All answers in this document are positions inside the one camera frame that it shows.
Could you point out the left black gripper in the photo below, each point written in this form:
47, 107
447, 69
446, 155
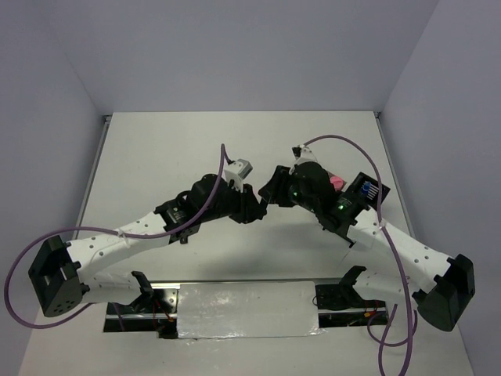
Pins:
249, 208

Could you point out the clear blue-cap spray bottle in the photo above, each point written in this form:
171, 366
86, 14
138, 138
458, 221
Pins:
368, 189

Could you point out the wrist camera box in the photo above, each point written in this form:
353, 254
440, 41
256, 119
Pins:
236, 172
302, 154

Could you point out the silver foil-covered panel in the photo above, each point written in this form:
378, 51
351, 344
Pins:
247, 310

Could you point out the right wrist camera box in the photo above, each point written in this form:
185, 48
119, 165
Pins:
302, 154

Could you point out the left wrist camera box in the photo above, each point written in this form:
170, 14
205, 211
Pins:
236, 172

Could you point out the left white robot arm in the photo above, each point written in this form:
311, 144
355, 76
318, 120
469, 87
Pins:
65, 274

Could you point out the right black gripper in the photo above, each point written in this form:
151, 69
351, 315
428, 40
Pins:
275, 187

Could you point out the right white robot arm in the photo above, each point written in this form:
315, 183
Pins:
440, 286

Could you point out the pink cap crayon tube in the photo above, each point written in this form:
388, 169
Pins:
337, 182

